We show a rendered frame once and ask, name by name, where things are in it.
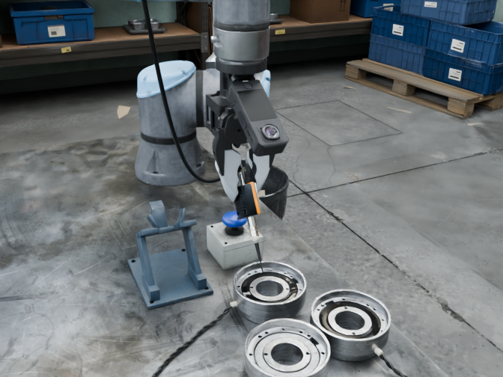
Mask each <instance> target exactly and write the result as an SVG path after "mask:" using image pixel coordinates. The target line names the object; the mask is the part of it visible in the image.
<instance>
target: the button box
mask: <svg viewBox="0 0 503 377"><path fill-rule="evenodd" d="M258 234H259V235H258V238H259V243H258V244H259V249H260V257H261V260H262V259H263V236H262V235H261V234H260V233H259V232H258ZM207 249H208V251H209V252H210V253H211V254H212V255H213V257H214V258H215V259H216V261H217V262H218V264H219V265H220V266H221V267H222V268H223V270H226V269H231V268H234V267H237V266H242V265H245V264H249V263H253V262H257V261H259V259H258V256H257V251H256V248H255V245H254V243H253V241H252V237H251V236H250V232H249V226H248V223H246V224H245V225H243V226H241V227H238V230H236V231H233V230H231V228H230V227H228V226H226V225H224V224H223V223H222V222H221V223H218V224H211V225H208V226H207Z"/></svg>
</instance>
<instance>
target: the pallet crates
mask: <svg viewBox="0 0 503 377"><path fill-rule="evenodd" d="M496 4H497V0H401V4H395V5H388V6H381V7H372V8H373V9H374V12H373V14H372V16H373V19H372V26H371V33H370V35H371V39H370V40H369V41H370V48H369V55H368V58H363V59H362V61H361V60H355V61H348V62H347V64H346V73H345V79H348V80H350V81H353V82H356V83H359V84H361V85H365V86H368V87H369V88H373V89H376V90H378V91H382V92H385V93H387V94H391V95H393V96H397V97H400V98H402V99H406V100H408V101H410V102H414V103H417V104H419V105H422V106H425V107H428V108H431V109H433V110H436V111H440V112H442V113H445V114H449V115H451V116H453V117H457V118H460V119H462V120H465V119H468V118H470V117H472V112H473V109H474V106H476V107H478V108H482V109H485V110H487V111H495V110H498V109H500V108H502V107H503V23H502V22H495V21H492V20H493V19H494V15H495V11H496ZM387 7H393V11H390V10H384V8H387ZM366 71H368V72H372V73H374V74H377V75H379V76H383V77H386V78H388V79H392V80H394V83H393V87H392V88H391V87H389V86H386V85H382V84H380V83H377V82H373V81H371V80H368V79H366ZM415 88H420V89H423V90H426V91H429V92H432V93H435V94H438V95H441V96H446V97H448V100H449V102H448V106H446V105H443V104H440V103H437V102H434V101H431V100H428V99H425V98H422V97H419V96H416V95H413V94H414V93H415Z"/></svg>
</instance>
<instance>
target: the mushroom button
mask: <svg viewBox="0 0 503 377"><path fill-rule="evenodd" d="M237 218H238V215H237V212H236V211H233V212H227V213H225V214H224V215H223V217H222V223H223V224H224V225H226V226H228V227H230V228H231V230H233V231H236V230H238V227H241V226H243V225H245V224H246V223H247V219H246V218H243V219H240V220H237Z"/></svg>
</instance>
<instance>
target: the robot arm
mask: <svg viewBox="0 0 503 377"><path fill-rule="evenodd" d="M147 1H207V2H212V3H213V36H211V38H210V40H211V42H212V43H213V53H212V55H211V56H210V57H209V58H208V59H207V60H206V70H196V67H195V65H194V64H193V63H192V62H190V61H167V62H162V63H159V67H160V70H161V74H162V81H163V84H164V89H165V95H166V98H167V101H168V107H169V110H170V113H171V119H172V122H173V124H174V129H175V132H176V134H177V139H178V141H179V143H180V147H181V149H182V151H183V154H184V156H185V158H186V161H187V162H188V163H189V166H190V167H191V168H192V170H193V171H194V172H195V173H196V174H197V175H198V176H200V177H202V176H203V175H204V174H205V172H206V163H205V159H204V155H203V153H202V151H201V147H200V145H199V143H198V139H197V131H196V127H207V128H208V129H209V130H210V131H211V132H212V134H213V135H214V136H215V138H214V139H213V155H214V158H215V165H216V170H217V171H218V173H219V176H220V179H221V181H222V185H223V188H224V190H225V193H226V194H227V196H228V197H229V198H230V199H231V201H232V202H236V200H237V197H238V195H239V192H238V188H237V184H238V182H239V177H238V175H237V171H238V168H239V166H240V164H241V159H242V156H241V155H240V154H239V153H238V152H237V151H236V150H235V149H233V147H232V144H233V145H234V146H235V147H236V148H239V147H240V145H241V144H247V143H249V144H250V146H251V148H250V149H249V151H248V152H247V159H248V163H249V166H250V168H251V176H252V182H254V183H256V186H257V192H258V193H259V191H260V190H261V188H262V186H263V184H264V182H265V180H266V178H267V176H268V173H269V169H270V168H271V167H272V163H273V160H274V158H275V155H276V154H278V153H283V151H284V148H285V147H286V145H287V143H288V141H289V138H288V136H287V133H286V132H285V130H284V127H283V126H282V124H281V121H280V120H279V118H278V115H277V114H276V112H275V109H274V108H273V106H272V103H271V102H270V100H269V86H270V72H269V71H268V70H266V66H267V58H266V57H268V56H269V15H270V0H147ZM137 97H138V108H139V119H140V129H141V143H140V145H139V149H138V154H137V156H136V160H135V175H136V176H137V178H138V179H139V180H141V181H142V182H144V183H147V184H150V185H154V186H181V185H185V184H189V183H193V182H194V181H196V180H197V179H195V178H194V177H193V176H192V175H191V174H190V172H189V171H188V170H187V168H186V166H185V165H184V164H183V161H182V159H181V158H180V155H179V153H178V151H177V148H176V145H175V143H174V139H173V137H172V134H171V130H170V127H169V125H168V119H167V117H166V113H165V108H164V105H163V101H162V96H161V92H160V89H159V83H158V79H157V75H156V69H155V65H152V66H149V67H147V68H145V69H143V70H142V71H141V72H140V73H139V75H138V92H137Z"/></svg>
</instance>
